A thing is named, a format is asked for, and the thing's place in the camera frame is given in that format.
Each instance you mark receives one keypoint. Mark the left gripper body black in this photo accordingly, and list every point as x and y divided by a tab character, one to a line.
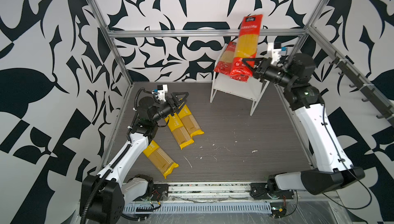
163	109

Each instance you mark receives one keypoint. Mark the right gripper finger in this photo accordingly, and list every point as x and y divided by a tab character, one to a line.
257	60
247	70

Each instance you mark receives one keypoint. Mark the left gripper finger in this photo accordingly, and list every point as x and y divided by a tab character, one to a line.
180	97
174	109

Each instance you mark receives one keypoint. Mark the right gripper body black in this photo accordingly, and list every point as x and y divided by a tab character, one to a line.
276	76

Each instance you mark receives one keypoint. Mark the yellow spaghetti bag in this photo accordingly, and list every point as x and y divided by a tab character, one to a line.
160	159
179	131
189	122

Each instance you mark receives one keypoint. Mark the red spaghetti bag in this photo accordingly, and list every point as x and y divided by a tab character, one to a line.
225	62
238	68
247	42

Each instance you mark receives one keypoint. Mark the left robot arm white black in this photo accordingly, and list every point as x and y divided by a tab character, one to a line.
104	196

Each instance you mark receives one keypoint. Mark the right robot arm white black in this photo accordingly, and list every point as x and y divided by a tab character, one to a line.
333	169

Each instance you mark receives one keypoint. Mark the white two-tier shelf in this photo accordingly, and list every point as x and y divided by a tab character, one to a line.
252	90

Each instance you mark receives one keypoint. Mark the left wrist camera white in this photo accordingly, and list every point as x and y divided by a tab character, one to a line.
160	92

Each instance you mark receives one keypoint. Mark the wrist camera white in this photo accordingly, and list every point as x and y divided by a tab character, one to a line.
160	92
277	53

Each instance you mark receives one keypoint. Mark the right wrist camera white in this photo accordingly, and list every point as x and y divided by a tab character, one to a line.
277	53

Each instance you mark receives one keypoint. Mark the wall hook rack grey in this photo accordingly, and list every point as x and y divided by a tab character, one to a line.
359	82

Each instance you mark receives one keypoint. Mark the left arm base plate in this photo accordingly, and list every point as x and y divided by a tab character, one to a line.
155	192

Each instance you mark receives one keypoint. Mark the white cable duct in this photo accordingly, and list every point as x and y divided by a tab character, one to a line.
202	208

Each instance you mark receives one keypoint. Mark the aluminium front rail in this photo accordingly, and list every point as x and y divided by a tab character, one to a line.
221	192

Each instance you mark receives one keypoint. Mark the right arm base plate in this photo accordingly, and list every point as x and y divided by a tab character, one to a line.
265	191

